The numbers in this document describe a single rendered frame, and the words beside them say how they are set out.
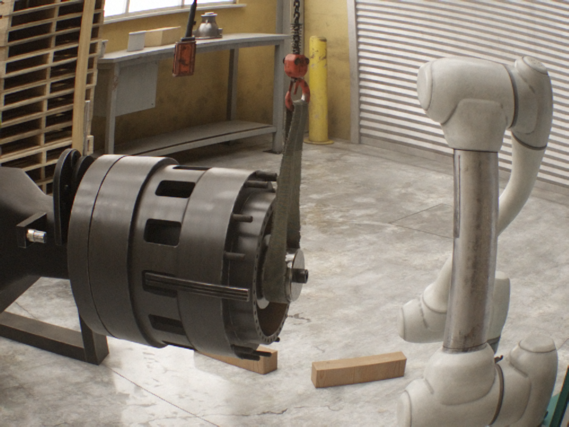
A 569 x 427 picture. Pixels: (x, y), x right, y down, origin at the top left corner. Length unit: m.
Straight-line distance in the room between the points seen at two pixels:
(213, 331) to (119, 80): 4.85
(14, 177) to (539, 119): 1.92
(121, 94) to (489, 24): 3.38
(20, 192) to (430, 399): 1.72
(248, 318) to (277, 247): 0.20
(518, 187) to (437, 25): 6.55
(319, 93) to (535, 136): 7.20
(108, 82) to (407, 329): 5.49
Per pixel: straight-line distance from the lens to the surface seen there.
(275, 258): 2.49
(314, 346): 4.30
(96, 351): 3.91
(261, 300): 2.57
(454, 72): 1.57
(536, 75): 1.63
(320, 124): 8.85
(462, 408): 1.65
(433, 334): 1.91
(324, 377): 3.80
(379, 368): 3.85
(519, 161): 1.73
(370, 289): 5.08
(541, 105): 1.65
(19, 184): 2.94
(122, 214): 2.46
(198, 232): 2.39
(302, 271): 2.56
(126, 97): 7.22
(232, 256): 2.35
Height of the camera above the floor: 1.65
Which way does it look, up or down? 14 degrees down
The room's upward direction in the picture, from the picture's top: 1 degrees clockwise
